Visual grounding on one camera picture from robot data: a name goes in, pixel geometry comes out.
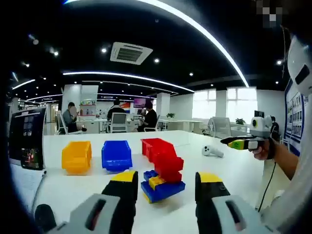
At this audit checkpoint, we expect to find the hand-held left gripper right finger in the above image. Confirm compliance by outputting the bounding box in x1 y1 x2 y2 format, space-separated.
195 172 273 234

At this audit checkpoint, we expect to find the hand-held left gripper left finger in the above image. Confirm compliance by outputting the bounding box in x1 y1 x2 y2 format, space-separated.
70 170 139 234

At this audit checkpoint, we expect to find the large blue toy block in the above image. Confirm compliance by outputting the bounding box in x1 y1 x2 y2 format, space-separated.
140 180 186 204

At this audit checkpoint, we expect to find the small red toy block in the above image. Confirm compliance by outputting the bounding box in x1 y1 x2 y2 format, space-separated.
161 170 183 184

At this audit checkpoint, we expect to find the small blue toy block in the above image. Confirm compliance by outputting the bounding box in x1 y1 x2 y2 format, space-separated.
143 170 159 182

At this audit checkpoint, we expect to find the blue plastic bin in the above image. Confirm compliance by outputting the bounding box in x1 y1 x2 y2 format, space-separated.
101 140 134 174

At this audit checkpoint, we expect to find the large red toy block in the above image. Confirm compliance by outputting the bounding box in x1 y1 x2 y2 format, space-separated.
153 152 185 176

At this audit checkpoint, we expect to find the yellow plastic bin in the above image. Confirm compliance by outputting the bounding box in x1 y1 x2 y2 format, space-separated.
61 140 93 176

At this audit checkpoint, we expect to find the red plastic bin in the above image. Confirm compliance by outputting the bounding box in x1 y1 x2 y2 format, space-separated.
140 137 176 163

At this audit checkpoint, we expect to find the person's right hand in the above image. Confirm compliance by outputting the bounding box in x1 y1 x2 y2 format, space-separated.
252 140 276 161

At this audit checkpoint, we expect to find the white mesh office chair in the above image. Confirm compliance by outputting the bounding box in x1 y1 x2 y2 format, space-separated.
209 116 232 138

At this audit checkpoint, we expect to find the white handheld controller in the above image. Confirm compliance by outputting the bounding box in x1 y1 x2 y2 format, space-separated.
201 144 224 158

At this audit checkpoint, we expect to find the black rounded object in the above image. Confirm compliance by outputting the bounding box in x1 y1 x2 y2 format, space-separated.
35 204 58 234

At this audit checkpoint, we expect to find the white chest-worn device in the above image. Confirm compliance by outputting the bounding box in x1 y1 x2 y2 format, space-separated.
287 35 312 95

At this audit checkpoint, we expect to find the person's white clothing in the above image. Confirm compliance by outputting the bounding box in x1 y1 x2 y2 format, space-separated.
258 136 312 234

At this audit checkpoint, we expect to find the grey office chair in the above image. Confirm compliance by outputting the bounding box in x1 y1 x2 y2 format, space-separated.
110 112 128 133

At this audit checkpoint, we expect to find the black computer monitor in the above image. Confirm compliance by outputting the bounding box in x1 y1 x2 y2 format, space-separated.
8 107 47 171

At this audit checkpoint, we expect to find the ceiling air conditioner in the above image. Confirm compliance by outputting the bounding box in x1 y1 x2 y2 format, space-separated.
110 41 154 65

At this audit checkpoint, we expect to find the blue wall poster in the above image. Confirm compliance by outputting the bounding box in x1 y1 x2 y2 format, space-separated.
283 78 306 157

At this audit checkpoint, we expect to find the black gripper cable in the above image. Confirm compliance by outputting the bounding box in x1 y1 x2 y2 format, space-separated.
257 160 277 213

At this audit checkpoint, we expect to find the wall display screen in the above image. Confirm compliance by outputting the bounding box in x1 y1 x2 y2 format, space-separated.
133 97 147 109

